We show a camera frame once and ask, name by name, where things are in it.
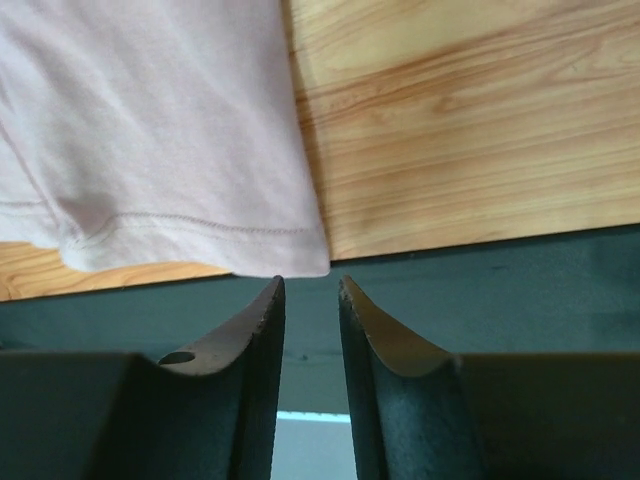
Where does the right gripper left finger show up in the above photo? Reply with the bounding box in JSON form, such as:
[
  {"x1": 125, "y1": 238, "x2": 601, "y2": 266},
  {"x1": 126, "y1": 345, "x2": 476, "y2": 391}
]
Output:
[{"x1": 1, "y1": 277, "x2": 286, "y2": 479}]

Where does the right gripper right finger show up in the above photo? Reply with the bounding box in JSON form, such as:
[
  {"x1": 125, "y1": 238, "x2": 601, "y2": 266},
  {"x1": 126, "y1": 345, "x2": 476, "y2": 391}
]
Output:
[{"x1": 339, "y1": 278, "x2": 639, "y2": 479}]

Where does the pink printed t shirt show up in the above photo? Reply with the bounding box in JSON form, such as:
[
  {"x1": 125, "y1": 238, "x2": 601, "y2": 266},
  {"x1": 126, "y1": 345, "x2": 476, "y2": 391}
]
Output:
[{"x1": 1, "y1": 1, "x2": 330, "y2": 278}]

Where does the aluminium mounting rail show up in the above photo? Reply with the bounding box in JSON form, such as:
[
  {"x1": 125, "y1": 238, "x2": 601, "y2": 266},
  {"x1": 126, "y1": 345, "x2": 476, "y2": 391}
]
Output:
[{"x1": 271, "y1": 411, "x2": 357, "y2": 480}]

